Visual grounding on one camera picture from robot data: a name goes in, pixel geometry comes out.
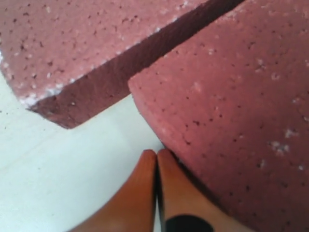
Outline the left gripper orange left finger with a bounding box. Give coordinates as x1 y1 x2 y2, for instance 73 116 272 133
71 150 156 232

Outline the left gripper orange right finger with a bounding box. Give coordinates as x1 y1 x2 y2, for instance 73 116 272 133
157 149 251 232

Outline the red brick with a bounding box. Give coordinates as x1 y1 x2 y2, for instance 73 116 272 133
0 0 239 129
128 0 309 232

